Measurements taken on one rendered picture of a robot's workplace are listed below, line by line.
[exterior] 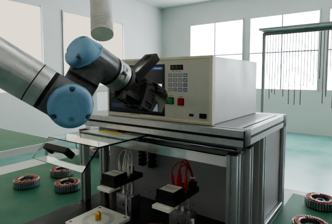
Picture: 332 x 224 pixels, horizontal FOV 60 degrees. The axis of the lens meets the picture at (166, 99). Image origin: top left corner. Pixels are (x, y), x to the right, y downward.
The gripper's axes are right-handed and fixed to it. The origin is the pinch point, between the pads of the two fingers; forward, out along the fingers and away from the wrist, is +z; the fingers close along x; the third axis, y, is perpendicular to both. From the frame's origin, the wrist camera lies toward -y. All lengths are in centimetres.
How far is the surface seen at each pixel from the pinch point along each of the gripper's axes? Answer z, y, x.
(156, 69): -1.3, -9.7, -5.5
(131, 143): 6.1, 14.4, -14.0
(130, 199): 17.5, 32.8, -17.1
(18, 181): 10, 40, -77
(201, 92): 1.6, -3.5, 11.2
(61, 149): -17.7, 22.6, -16.8
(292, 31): 286, -210, -40
